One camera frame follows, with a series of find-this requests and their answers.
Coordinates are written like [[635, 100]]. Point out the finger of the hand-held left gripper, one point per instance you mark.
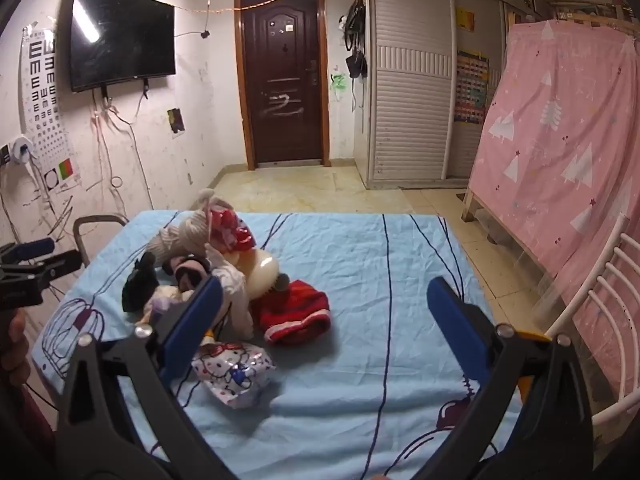
[[35, 247], [55, 265]]

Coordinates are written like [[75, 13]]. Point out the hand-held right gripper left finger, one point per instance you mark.
[[192, 320]]

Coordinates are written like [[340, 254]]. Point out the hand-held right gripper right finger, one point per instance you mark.
[[457, 330]]

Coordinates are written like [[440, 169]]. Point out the black pink sock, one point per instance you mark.
[[187, 272]]

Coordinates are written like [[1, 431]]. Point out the person's left hand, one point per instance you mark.
[[12, 350]]

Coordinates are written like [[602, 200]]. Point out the cream plush doll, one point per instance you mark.
[[235, 300]]

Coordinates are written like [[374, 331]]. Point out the beige balloon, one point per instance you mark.
[[260, 275]]

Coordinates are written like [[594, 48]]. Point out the cream knitted cloth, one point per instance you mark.
[[180, 237]]

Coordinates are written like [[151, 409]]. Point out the blue bedsheet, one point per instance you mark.
[[375, 285]]

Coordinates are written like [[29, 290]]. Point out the red snack packet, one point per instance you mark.
[[230, 230]]

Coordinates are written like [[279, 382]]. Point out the red knit hat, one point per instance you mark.
[[295, 310]]

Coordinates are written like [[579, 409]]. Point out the eye chart poster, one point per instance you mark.
[[47, 110]]

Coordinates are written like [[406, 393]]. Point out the pink tree-print curtain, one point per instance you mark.
[[565, 150]]

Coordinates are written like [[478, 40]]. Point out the colourful grid chart poster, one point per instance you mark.
[[471, 87]]

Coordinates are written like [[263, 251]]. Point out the white slatted wardrobe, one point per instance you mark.
[[410, 85]]

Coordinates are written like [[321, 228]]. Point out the brown door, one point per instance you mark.
[[285, 75]]

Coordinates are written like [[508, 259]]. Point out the yellow poster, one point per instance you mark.
[[465, 20]]

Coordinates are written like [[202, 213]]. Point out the black hanging bags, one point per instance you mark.
[[356, 25]]

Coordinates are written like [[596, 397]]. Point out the grey metal chair frame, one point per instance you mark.
[[100, 220]]

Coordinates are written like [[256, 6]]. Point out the white wall device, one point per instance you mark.
[[22, 150]]

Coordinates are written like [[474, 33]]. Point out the small dark wall picture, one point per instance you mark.
[[176, 121]]

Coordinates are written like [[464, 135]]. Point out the black wall television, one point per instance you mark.
[[122, 37]]

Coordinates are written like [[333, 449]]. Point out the green wall sticker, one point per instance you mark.
[[338, 83]]

